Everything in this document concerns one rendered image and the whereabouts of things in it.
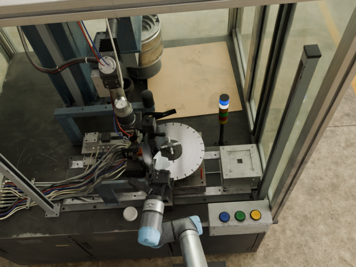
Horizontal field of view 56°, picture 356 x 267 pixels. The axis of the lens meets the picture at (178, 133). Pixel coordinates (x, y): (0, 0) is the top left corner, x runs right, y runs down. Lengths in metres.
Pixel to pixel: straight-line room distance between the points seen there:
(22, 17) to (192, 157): 1.14
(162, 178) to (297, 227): 1.50
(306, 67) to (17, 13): 0.69
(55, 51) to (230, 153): 1.02
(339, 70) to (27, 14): 0.65
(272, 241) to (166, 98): 1.23
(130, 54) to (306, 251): 1.74
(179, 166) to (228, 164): 0.25
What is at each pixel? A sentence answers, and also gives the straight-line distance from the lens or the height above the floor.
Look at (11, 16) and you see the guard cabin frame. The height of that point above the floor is 2.02.
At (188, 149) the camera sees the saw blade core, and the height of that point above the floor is 0.95.
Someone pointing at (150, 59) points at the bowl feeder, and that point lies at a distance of 2.08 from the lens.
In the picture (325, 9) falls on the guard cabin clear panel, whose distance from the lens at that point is 0.97.
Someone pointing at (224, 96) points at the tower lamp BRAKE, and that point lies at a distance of 1.59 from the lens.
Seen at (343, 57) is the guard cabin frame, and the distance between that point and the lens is 0.82.
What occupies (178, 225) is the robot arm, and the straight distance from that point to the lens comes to 1.30.
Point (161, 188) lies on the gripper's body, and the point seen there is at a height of 1.24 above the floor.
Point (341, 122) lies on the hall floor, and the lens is 3.11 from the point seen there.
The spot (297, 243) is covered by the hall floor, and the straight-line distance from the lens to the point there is 2.56.
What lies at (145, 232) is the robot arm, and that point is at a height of 1.25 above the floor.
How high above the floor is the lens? 2.39
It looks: 57 degrees down
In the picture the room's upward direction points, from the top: 7 degrees counter-clockwise
